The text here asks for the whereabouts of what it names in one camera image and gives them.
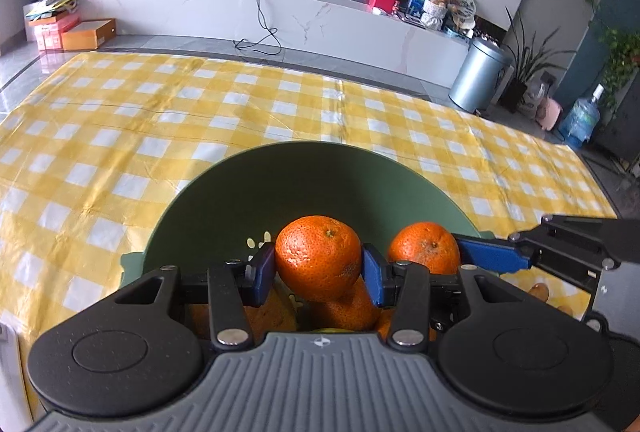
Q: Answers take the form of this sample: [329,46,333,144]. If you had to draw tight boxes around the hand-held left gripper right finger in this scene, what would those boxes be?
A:
[362,243,526,350]

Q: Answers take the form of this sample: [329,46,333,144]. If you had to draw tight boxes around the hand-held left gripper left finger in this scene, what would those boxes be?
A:
[115,242,277,350]

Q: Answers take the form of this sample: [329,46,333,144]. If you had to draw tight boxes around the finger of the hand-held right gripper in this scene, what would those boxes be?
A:
[431,305,460,334]
[452,214,640,295]

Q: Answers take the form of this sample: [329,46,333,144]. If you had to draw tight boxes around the orange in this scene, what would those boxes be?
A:
[244,294,298,344]
[275,215,362,303]
[389,222,461,275]
[300,279,396,338]

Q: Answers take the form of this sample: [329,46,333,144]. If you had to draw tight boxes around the green colander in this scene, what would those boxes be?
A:
[120,141,493,348]

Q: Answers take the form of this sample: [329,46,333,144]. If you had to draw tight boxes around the pink small heater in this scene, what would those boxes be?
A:
[535,96,563,131]

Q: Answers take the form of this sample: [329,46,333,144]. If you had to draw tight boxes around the blue water jug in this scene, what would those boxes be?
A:
[559,84,601,148]

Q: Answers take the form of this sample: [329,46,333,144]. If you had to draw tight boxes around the white plastic bag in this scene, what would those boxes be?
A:
[517,79,548,118]

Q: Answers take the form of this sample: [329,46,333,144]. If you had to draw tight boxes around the grey cabinet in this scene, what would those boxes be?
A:
[592,77,640,173]

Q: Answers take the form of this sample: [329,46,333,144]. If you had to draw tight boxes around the silver trash can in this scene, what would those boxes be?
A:
[448,36,513,113]

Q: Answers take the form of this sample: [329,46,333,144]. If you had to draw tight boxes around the tall floor potted plant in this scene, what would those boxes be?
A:
[500,7,576,113]

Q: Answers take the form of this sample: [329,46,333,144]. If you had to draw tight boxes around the yellow checkered tablecloth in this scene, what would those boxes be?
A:
[0,52,618,418]

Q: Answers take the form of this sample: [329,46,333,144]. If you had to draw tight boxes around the green pothos plant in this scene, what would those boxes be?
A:
[597,27,640,123]

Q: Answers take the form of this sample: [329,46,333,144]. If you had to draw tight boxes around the round printed fan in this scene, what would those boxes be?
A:
[447,0,476,30]

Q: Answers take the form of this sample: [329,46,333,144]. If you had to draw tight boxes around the white marble television console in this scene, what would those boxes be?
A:
[75,0,481,78]

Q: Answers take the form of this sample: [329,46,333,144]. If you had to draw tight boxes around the orange cardboard box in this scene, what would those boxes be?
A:
[61,18,117,51]

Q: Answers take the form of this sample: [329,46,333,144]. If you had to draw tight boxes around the stack of red boxes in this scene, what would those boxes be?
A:
[27,12,81,50]

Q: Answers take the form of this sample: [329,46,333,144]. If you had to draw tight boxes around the yellow green paper bag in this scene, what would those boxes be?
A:
[25,0,78,20]

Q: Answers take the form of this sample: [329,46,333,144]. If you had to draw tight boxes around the black cable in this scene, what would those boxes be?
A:
[234,0,283,55]

